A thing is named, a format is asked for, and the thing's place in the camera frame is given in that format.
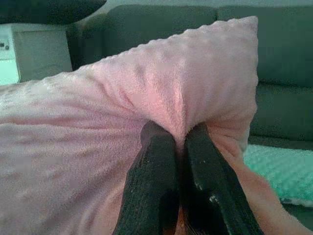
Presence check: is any mint knitted blanket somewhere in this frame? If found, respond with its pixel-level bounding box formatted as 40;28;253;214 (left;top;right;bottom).
243;143;313;208

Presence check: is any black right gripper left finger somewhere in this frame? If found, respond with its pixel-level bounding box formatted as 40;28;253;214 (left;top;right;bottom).
116;120;181;235

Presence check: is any pink fuzzy pillow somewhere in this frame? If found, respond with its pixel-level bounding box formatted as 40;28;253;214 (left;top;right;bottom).
0;16;313;235

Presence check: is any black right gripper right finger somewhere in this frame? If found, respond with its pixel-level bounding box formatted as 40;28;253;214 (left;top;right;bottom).
182;122;264;235

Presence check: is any grey fabric sofa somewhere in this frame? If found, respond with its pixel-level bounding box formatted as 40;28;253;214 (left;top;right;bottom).
66;4;313;221

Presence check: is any dark cushion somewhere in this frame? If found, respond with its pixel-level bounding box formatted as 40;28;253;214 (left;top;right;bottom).
0;0;108;25

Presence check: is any white side cabinet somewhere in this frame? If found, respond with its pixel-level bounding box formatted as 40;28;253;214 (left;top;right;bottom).
0;23;73;85

